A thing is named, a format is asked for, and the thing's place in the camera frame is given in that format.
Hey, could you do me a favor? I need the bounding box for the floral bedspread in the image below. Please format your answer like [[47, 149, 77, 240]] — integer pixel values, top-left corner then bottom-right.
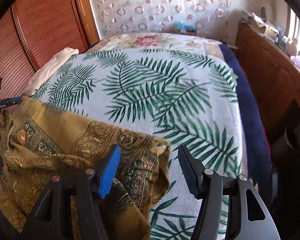
[[87, 33, 222, 56]]

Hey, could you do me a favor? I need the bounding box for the dark blue blanket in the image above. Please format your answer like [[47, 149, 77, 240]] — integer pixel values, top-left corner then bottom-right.
[[219, 43, 273, 206]]

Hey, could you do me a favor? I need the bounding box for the golden patterned cloth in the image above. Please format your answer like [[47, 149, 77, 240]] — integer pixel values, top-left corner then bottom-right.
[[0, 96, 171, 239]]

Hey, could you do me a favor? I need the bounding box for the blue tissue box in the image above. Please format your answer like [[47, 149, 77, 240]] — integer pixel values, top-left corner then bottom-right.
[[174, 22, 197, 36]]

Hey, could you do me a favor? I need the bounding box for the bright window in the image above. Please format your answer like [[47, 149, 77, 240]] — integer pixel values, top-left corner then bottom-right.
[[286, 7, 300, 52]]

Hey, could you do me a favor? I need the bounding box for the palm leaf print blanket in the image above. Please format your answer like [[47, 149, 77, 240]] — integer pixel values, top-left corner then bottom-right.
[[34, 48, 246, 239]]

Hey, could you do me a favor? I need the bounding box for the circle patterned sheer curtain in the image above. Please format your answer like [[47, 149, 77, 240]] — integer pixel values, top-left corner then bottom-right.
[[89, 0, 237, 40]]

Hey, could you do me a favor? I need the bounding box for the cardboard box on cabinet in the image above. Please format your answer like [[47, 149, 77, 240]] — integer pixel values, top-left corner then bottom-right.
[[250, 12, 279, 41]]

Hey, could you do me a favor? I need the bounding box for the wooden sideboard cabinet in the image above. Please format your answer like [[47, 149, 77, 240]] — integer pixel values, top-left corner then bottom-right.
[[236, 23, 300, 148]]

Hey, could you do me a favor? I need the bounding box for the beige pillow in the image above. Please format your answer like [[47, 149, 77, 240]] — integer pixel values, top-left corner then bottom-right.
[[21, 47, 79, 96]]

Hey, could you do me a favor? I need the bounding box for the red wooden wardrobe door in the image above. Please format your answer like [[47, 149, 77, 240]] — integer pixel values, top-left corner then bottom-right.
[[0, 0, 100, 99]]

